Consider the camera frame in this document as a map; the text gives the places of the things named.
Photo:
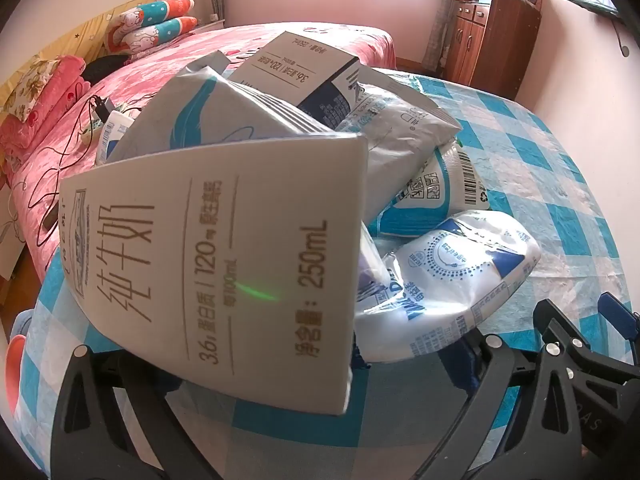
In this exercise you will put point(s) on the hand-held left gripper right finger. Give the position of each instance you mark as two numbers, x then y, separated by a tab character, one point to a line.
462	365

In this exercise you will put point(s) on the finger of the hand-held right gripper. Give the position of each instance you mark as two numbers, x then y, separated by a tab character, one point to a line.
547	320
617	307

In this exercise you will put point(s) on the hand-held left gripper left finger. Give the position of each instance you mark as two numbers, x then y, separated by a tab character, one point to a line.
85	410

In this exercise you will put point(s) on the white blue dotted milk pouch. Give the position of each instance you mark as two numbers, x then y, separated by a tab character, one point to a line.
450	280

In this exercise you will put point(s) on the white milk carton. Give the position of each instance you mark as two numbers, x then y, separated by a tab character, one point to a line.
225	260

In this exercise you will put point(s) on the blue checked plastic tablecloth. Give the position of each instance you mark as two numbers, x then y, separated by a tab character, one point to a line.
550	160

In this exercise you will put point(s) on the white blue pouch with barcode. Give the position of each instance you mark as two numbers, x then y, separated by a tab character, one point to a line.
440	190

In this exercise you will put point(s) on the plain white pouch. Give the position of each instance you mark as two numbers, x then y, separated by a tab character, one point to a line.
395	135

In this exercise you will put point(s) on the small white packet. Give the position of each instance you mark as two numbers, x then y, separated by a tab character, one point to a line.
112	135

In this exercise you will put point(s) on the brown wooden cabinet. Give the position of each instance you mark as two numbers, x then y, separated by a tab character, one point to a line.
490	45

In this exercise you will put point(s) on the folded pink quilt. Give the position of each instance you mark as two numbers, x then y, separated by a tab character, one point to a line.
45	110

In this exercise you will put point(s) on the black charger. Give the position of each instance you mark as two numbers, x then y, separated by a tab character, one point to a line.
105	107

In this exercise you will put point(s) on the white pouch with blue swirl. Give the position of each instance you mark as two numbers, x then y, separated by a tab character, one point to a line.
210	110

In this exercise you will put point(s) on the floral pillow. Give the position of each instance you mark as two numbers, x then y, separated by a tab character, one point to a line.
32	85

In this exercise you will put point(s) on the black cloth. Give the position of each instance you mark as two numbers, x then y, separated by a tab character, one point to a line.
102	67

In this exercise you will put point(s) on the dark blue milk carton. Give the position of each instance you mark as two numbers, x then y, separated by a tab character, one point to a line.
295	65

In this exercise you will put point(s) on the pink printed blanket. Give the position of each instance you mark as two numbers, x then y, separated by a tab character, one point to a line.
175	60

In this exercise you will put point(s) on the yellow wooden headboard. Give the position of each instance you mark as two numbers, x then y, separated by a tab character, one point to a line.
85	25

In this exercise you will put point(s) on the white nightstand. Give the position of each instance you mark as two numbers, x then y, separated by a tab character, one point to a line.
212	21

